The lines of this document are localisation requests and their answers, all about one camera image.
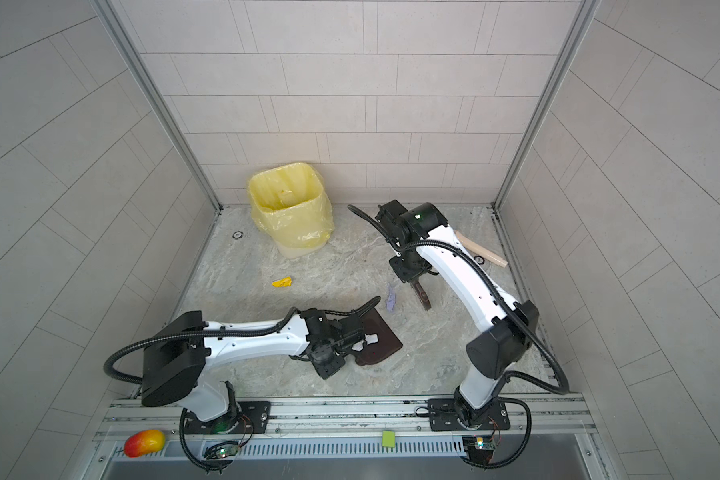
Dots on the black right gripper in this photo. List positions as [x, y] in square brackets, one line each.
[405, 275]

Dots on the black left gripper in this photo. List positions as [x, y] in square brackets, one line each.
[329, 371]

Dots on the brown hand brush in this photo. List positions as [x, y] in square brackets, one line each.
[422, 295]

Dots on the brown dustpan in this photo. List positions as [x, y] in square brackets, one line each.
[388, 343]

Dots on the yellow-lined trash bin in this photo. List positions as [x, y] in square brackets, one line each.
[290, 204]

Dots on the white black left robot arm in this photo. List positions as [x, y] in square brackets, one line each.
[172, 366]

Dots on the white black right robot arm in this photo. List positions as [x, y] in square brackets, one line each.
[424, 240]

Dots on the white purple paper scrap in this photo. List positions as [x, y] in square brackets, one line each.
[369, 339]

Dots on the beige wooden rolling pin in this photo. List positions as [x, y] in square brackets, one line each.
[481, 251]

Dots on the yellow paper scrap left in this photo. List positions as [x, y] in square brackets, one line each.
[283, 283]

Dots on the left circuit board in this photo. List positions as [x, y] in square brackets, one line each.
[221, 451]

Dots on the circuit board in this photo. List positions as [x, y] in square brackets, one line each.
[479, 450]
[221, 451]

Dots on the right circuit board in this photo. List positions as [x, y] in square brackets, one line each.
[479, 450]

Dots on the red yellow mango toy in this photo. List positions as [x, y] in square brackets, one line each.
[144, 443]

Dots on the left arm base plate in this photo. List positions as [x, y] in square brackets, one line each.
[255, 416]

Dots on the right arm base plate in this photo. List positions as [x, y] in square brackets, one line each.
[443, 415]

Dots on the aluminium front rail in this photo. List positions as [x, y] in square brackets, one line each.
[351, 427]

